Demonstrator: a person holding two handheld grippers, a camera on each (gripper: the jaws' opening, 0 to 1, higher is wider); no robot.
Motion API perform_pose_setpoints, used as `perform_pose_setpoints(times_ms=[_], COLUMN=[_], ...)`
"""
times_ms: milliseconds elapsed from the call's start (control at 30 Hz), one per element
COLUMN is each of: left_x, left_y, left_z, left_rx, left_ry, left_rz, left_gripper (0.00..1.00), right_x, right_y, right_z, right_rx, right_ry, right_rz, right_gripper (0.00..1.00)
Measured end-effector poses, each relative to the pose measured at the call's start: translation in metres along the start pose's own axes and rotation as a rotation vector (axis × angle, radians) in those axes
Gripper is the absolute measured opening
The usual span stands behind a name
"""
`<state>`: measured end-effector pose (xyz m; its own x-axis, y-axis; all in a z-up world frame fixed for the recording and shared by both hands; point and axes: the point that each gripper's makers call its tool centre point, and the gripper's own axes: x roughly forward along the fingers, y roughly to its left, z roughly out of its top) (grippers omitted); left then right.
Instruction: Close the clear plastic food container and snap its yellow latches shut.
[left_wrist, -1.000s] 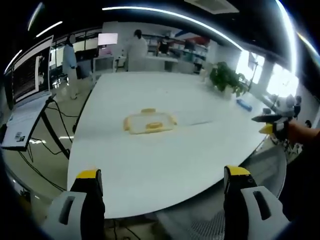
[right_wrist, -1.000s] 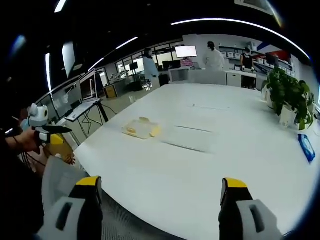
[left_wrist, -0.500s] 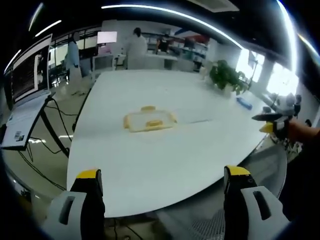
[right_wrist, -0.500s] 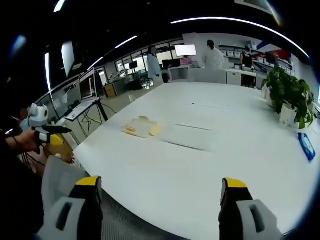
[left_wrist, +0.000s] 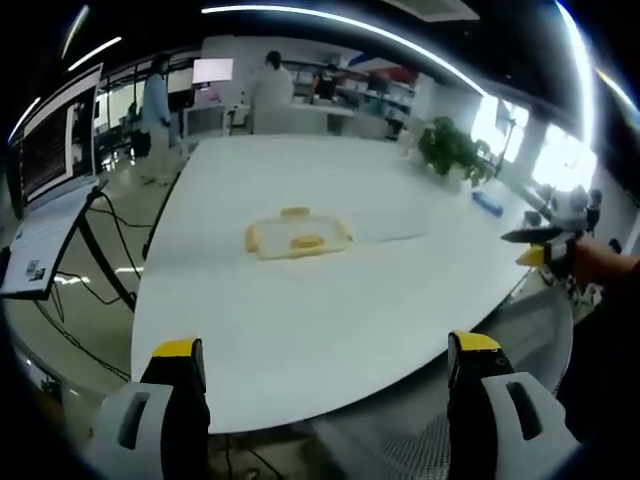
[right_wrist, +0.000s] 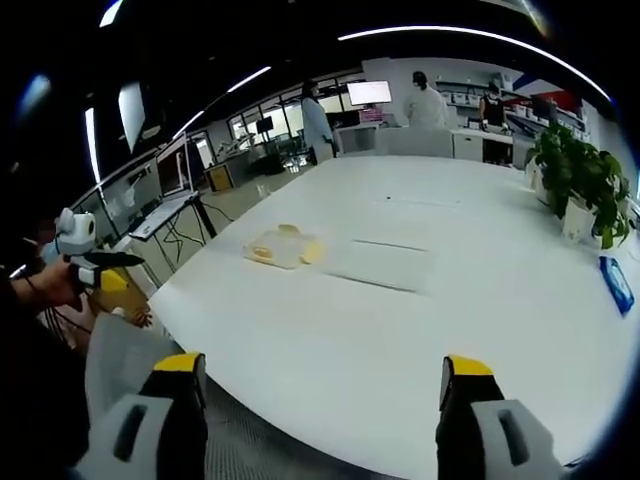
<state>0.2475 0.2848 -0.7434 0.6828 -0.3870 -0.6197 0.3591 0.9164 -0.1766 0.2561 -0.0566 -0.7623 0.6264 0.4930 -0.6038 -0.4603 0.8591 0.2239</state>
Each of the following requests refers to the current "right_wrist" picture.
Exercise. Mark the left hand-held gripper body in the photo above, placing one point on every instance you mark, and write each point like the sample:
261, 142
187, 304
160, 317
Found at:
77, 230

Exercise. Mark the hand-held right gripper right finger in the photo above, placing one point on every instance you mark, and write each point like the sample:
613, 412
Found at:
465, 430

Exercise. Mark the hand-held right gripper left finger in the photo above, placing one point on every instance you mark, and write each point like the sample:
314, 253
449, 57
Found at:
165, 430

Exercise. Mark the yellow plastic buckle part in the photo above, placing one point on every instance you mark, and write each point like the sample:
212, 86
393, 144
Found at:
312, 251
262, 252

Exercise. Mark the person's left hand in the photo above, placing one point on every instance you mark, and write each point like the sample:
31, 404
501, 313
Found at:
50, 285

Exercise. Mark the laptop on stand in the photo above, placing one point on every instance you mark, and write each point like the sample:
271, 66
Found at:
170, 170

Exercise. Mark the hanging display screen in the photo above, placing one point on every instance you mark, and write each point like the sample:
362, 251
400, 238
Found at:
132, 115

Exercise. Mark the yellow box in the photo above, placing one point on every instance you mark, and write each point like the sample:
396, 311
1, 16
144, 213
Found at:
220, 178

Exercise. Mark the clear plastic bag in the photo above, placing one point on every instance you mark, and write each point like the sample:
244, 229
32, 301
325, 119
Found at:
285, 247

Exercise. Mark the yellow plastic piece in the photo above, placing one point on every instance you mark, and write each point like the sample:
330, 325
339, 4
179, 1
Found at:
288, 229

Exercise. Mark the blue wipes packet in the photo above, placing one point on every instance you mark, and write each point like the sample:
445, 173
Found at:
617, 285

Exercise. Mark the short ceiling light strip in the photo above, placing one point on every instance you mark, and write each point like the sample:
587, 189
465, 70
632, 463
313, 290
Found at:
250, 79

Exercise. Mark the white plant pot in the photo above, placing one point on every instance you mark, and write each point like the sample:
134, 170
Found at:
577, 217

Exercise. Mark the green potted plant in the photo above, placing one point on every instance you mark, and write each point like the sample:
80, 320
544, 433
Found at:
575, 165

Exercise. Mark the white counter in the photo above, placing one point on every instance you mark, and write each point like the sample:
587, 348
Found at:
415, 142

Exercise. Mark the white computer monitor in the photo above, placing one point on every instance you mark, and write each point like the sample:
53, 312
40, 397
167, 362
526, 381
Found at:
369, 93

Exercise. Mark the long ceiling light strip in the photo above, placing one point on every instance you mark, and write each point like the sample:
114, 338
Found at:
450, 35

